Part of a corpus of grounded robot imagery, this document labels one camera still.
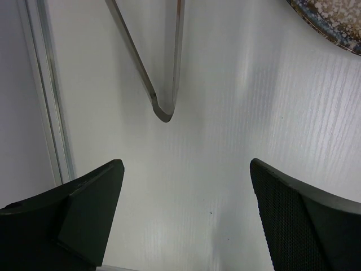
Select speckled ceramic plate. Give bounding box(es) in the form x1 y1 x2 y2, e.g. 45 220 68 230
288 0 360 56

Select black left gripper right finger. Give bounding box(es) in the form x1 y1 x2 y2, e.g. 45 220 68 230
250 158 360 270

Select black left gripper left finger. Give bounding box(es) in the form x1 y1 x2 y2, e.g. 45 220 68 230
1 159 125 270

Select steel tongs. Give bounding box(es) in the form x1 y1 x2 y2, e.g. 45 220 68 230
106 1 186 123

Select aluminium frame rail left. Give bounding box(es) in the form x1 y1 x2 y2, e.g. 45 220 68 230
16 1 75 186

